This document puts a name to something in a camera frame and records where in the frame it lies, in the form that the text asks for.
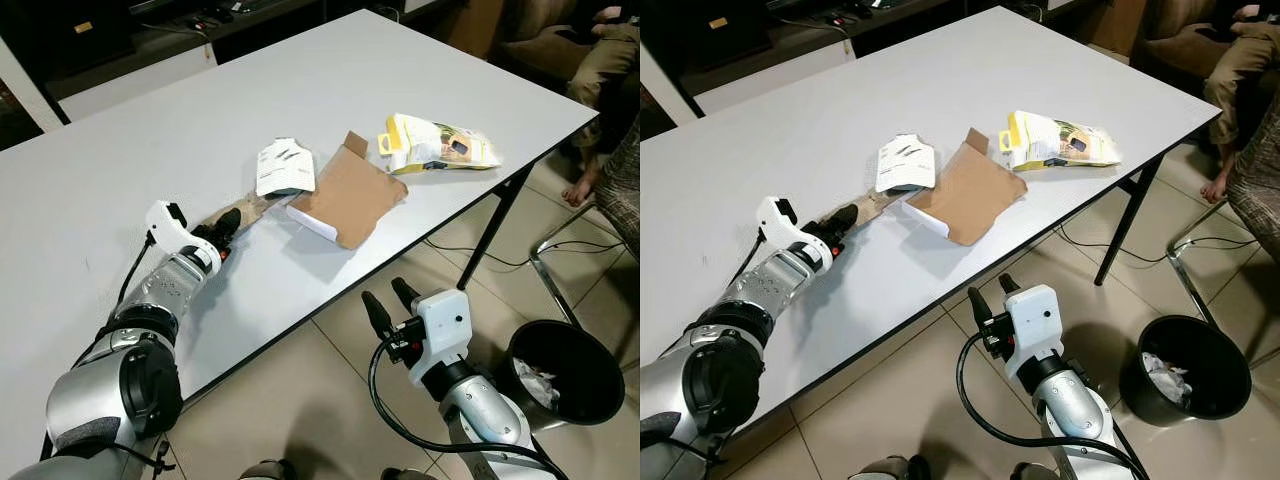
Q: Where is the crumpled white paper trash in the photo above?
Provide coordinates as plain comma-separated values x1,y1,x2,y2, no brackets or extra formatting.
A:
1141,351,1192,407
514,357,562,410

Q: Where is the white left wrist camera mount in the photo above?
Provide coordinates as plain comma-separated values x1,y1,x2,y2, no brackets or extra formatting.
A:
755,196,837,273
145,200,223,273

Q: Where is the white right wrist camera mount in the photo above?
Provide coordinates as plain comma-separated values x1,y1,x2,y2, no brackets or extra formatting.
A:
408,289,472,378
1002,284,1064,379

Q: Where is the yellow and white package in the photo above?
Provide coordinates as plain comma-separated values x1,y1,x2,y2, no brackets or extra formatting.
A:
377,112,502,177
998,109,1124,173

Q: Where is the seated person in khaki trousers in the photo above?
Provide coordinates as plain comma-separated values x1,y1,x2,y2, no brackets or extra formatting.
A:
562,4,641,207
1199,4,1280,205

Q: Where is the black cabinet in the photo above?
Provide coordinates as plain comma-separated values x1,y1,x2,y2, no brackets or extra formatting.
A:
640,0,1043,98

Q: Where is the white printed paper pack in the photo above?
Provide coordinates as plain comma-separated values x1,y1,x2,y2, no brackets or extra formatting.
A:
875,133,939,195
254,137,318,199

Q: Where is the narrow white board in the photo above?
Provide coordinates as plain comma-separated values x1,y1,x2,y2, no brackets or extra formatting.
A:
640,44,693,122
0,37,67,134

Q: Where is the brown cardboard piece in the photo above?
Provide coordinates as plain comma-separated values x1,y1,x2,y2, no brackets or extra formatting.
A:
299,131,410,250
917,127,1029,247

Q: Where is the white table with black legs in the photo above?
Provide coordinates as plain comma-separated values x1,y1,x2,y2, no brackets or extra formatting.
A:
640,5,1223,441
0,8,599,473

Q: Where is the black rubbish bin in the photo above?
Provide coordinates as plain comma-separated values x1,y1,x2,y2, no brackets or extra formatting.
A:
1119,314,1253,430
496,319,627,434

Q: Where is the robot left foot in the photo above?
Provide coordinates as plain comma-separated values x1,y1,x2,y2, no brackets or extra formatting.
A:
859,455,917,480
237,458,297,480

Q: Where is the metal chair frame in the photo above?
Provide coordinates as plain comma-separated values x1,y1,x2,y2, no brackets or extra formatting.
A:
527,224,641,333
1164,227,1280,328

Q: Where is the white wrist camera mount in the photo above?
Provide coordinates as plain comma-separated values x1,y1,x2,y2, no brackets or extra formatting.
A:
408,289,472,378
755,196,837,273
1002,284,1064,379
145,200,223,273

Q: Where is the black floor cable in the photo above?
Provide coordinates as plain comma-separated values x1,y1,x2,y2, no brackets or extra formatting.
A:
1054,222,1243,253
424,234,563,273

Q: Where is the brown paper strip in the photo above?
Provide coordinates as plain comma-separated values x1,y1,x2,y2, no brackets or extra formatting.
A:
200,190,292,237
845,186,907,227

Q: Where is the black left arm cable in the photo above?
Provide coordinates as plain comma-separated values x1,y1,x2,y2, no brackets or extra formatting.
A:
117,231,157,307
732,236,765,291

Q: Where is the brown cardboard box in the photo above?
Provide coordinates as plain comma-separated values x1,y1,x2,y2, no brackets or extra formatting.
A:
439,0,507,57
1084,0,1152,57

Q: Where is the grey patterned cloth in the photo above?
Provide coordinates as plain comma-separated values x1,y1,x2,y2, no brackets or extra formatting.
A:
1227,124,1280,264
596,114,641,257

